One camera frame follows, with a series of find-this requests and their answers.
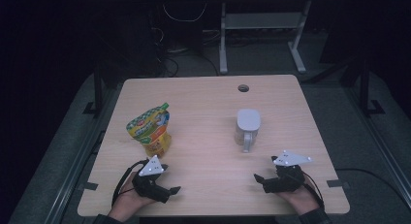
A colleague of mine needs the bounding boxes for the white hanging cable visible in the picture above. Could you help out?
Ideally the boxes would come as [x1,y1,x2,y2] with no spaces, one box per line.
[162,2,208,24]

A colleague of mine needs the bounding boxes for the tangled black floor cables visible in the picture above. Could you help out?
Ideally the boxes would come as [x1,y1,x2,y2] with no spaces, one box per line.
[151,26,221,79]

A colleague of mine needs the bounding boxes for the person's right hand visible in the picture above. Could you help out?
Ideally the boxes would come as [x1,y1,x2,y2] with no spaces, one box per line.
[276,180,321,216]

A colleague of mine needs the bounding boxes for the grey lidded clear jar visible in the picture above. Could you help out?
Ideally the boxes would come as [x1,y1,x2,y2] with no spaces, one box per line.
[234,108,262,153]

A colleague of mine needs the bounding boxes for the person's left hand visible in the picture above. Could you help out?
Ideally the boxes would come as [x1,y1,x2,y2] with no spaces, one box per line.
[108,172,157,223]

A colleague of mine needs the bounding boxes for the metal floor rail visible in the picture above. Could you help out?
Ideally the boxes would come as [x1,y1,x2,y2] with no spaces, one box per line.
[51,87,112,224]
[341,84,411,201]

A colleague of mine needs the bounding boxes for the grey metal desk frame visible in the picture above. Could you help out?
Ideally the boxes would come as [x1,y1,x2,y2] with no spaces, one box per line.
[218,0,313,76]

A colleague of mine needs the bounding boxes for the black floor cable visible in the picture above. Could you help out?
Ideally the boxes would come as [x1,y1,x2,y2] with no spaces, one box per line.
[334,167,406,208]

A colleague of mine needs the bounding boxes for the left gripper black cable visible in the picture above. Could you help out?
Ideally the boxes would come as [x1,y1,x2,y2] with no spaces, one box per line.
[111,158,149,208]

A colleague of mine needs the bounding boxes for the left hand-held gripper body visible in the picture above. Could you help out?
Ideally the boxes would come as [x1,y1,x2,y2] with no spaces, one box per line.
[131,154,173,205]

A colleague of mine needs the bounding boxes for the yellow spouted snack pouch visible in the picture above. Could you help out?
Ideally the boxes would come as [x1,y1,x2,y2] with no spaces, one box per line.
[125,102,173,159]

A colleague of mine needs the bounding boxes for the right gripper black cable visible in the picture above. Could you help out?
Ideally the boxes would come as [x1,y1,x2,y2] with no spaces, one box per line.
[301,170,326,209]

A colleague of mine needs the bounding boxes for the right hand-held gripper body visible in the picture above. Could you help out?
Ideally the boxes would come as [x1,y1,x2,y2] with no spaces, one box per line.
[263,149,314,195]

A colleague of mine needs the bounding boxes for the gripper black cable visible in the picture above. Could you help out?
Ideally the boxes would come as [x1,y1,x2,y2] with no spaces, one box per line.
[111,158,149,208]
[301,170,326,209]

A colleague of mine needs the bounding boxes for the black metal stand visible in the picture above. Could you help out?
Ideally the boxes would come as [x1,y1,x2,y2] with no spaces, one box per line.
[358,55,386,117]
[81,64,105,117]

